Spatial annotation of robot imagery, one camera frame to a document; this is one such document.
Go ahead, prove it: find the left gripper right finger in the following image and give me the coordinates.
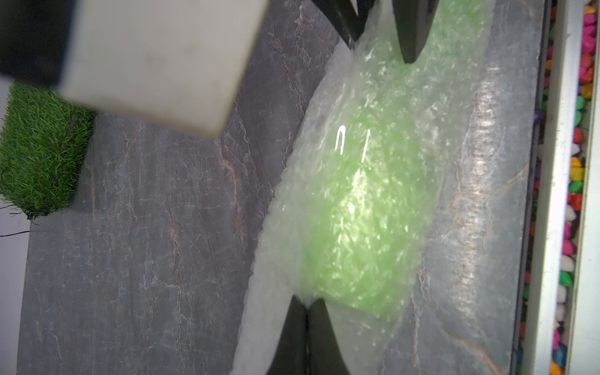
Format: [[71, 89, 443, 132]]
[[309, 298, 349, 375]]

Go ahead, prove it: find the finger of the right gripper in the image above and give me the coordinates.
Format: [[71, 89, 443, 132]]
[[392, 0, 439, 64], [312, 0, 375, 49]]

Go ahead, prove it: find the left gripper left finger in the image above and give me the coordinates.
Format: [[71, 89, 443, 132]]
[[267, 296, 309, 375]]

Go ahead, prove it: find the green plastic wine glass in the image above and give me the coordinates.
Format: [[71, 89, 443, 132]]
[[305, 1, 492, 320]]

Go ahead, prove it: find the bubble wrap sheet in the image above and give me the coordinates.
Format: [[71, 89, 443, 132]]
[[231, 1, 494, 374]]

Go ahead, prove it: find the green artificial grass mat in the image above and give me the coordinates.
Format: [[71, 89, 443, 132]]
[[1, 82, 97, 220]]

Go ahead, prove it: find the aluminium front rail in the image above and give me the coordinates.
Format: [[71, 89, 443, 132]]
[[511, 1, 599, 374]]

